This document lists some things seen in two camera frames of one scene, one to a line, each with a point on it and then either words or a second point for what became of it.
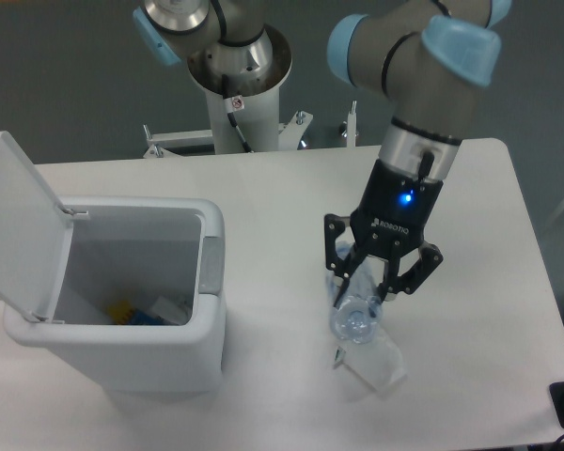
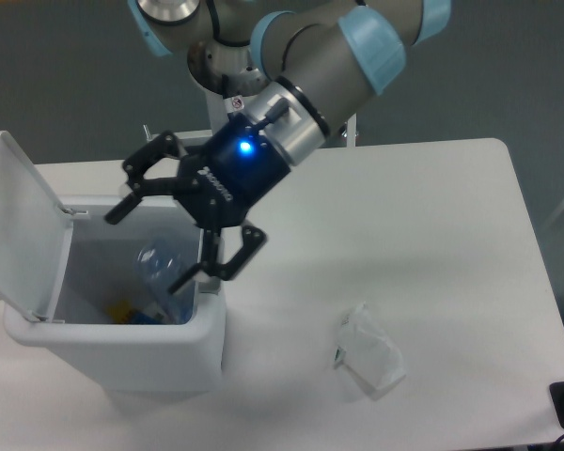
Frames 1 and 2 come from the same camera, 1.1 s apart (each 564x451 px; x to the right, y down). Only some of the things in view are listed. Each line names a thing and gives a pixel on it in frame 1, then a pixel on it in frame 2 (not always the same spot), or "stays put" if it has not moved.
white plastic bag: (377, 362) stays put
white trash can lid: (25, 230) stays put
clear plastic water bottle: (356, 313) to (157, 265)
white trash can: (142, 300) stays put
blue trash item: (141, 318) stays put
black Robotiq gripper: (396, 211) to (217, 187)
